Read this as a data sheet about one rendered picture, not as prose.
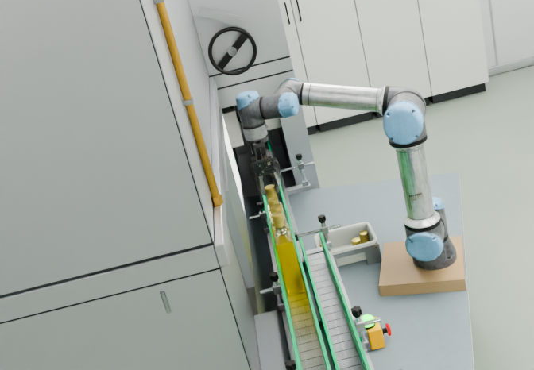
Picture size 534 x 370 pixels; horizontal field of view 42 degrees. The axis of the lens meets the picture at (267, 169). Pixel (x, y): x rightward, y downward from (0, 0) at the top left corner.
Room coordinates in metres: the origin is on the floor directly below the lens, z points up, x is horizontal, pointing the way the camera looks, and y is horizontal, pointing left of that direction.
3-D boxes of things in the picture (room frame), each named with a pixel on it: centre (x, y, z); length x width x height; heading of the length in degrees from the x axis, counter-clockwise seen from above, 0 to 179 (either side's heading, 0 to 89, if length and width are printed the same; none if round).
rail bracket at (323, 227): (2.21, -0.12, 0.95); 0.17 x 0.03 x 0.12; 90
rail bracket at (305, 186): (2.85, -0.13, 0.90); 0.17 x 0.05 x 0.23; 90
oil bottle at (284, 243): (2.00, 0.00, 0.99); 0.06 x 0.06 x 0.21; 89
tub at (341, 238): (2.32, -0.22, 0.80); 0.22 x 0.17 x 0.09; 90
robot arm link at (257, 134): (2.15, 0.00, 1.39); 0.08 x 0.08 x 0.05
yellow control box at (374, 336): (1.78, -0.19, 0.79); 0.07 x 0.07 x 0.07; 0
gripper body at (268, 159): (2.14, 0.01, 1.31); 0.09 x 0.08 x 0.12; 179
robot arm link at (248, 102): (2.15, 0.00, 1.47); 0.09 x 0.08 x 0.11; 68
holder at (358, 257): (2.32, -0.19, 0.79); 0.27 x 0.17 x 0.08; 90
